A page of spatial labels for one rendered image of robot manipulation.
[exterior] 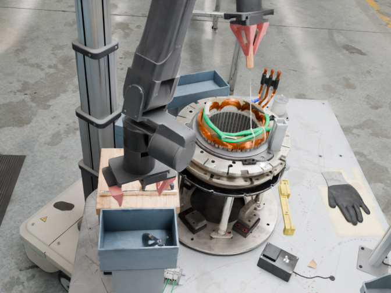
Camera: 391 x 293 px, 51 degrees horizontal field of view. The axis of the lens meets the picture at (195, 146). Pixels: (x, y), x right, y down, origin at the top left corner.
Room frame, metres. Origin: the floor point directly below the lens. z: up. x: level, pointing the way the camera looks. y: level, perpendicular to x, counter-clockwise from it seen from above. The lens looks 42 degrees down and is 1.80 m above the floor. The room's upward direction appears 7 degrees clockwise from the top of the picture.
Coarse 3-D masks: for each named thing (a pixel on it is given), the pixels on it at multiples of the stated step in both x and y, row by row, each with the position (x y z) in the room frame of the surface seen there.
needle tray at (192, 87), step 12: (204, 72) 1.20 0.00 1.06; (216, 72) 1.21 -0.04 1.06; (180, 84) 1.16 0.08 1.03; (192, 84) 1.17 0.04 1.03; (204, 84) 1.18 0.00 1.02; (216, 84) 1.19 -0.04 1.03; (228, 84) 1.14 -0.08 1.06; (180, 96) 1.04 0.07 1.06; (192, 96) 1.06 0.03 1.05; (204, 96) 1.09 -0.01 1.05; (216, 96) 1.11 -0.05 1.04; (168, 108) 1.02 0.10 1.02; (180, 108) 1.06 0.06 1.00
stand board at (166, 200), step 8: (104, 152) 0.75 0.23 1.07; (112, 152) 0.76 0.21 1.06; (120, 152) 0.76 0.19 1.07; (104, 160) 0.72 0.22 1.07; (176, 176) 0.70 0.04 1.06; (104, 184) 0.64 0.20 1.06; (128, 184) 0.65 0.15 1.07; (136, 184) 0.66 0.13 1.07; (152, 184) 0.66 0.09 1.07; (176, 184) 0.67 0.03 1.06; (104, 200) 0.60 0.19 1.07; (112, 200) 0.60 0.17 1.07; (128, 200) 0.61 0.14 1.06; (136, 200) 0.61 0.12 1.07; (144, 200) 0.61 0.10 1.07; (152, 200) 0.62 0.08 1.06; (160, 200) 0.62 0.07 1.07; (168, 200) 0.62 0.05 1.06; (176, 200) 0.63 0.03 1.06; (96, 208) 0.57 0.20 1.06; (104, 208) 0.57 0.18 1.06; (112, 208) 0.58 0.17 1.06; (176, 208) 0.61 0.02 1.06
